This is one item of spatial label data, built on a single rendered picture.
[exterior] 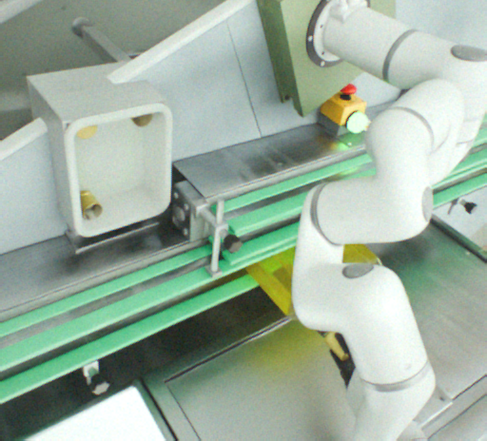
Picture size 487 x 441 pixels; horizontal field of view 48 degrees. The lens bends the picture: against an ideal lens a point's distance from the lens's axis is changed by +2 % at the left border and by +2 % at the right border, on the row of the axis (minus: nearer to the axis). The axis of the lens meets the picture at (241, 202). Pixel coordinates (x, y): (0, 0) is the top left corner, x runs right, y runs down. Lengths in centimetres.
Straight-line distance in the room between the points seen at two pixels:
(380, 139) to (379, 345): 24
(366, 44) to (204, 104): 31
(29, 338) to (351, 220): 52
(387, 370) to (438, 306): 70
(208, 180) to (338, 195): 38
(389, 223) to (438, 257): 84
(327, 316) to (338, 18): 55
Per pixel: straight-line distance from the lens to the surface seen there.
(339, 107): 119
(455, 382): 122
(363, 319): 63
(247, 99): 108
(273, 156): 110
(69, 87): 91
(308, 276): 68
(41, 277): 97
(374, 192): 64
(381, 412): 70
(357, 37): 97
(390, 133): 67
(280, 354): 110
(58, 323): 92
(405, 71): 91
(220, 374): 105
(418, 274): 140
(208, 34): 97
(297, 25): 98
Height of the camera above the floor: 151
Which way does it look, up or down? 38 degrees down
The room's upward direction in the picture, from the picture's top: 135 degrees clockwise
